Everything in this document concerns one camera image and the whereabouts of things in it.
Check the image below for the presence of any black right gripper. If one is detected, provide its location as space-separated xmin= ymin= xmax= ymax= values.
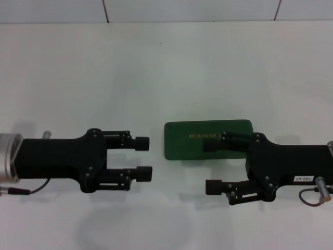
xmin=202 ymin=130 xmax=333 ymax=206

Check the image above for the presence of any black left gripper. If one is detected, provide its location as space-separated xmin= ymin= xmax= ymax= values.
xmin=12 ymin=127 xmax=109 ymax=193

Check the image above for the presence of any green glasses case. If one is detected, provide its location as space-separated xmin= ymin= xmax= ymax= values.
xmin=163 ymin=119 xmax=256 ymax=161

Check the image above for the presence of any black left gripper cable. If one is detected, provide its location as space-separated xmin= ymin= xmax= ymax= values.
xmin=0 ymin=178 xmax=52 ymax=198

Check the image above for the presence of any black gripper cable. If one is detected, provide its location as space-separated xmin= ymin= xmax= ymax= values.
xmin=298 ymin=176 xmax=333 ymax=208
xmin=0 ymin=178 xmax=52 ymax=198

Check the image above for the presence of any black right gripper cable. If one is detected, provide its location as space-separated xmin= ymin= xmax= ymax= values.
xmin=298 ymin=176 xmax=333 ymax=208

